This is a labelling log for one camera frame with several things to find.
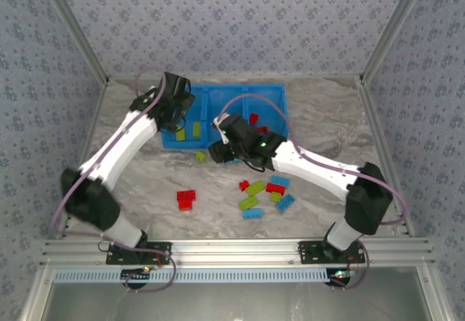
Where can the long green lego brick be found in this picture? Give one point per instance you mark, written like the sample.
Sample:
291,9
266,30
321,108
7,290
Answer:
196,129
180,134
248,202
255,188

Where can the red lego window frame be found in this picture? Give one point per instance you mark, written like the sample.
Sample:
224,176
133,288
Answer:
263,129

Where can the small green lego brick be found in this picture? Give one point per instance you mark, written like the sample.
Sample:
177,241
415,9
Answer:
277,197
201,156

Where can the blue three-compartment plastic bin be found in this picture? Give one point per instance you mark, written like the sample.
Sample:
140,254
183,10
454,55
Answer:
198,106

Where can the medium red lego brick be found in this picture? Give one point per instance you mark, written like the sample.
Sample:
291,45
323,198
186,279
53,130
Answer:
254,118

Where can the small red lego brick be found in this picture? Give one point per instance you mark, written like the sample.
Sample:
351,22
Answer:
243,185

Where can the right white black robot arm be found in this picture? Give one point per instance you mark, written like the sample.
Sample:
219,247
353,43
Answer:
316,170

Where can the long red lego brick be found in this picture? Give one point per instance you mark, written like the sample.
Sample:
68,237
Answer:
274,188

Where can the small electronics board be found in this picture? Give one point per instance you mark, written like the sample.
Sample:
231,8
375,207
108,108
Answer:
136,274
339,274

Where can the grey metal lower panel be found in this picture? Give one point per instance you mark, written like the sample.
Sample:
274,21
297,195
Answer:
232,303

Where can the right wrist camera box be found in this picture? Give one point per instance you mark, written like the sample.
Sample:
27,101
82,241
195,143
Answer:
221,128

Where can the aluminium side rail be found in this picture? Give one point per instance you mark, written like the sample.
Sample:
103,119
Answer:
89,136
374,117

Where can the wide aluminium base rail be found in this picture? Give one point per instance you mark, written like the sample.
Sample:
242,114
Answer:
232,252

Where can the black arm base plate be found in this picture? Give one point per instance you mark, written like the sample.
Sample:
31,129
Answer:
309,253
161,252

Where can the aluminium frame post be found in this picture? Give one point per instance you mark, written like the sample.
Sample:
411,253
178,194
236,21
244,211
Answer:
74,27
396,27

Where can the aluminium frame leg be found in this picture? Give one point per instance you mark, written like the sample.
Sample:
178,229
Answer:
434,295
36,295

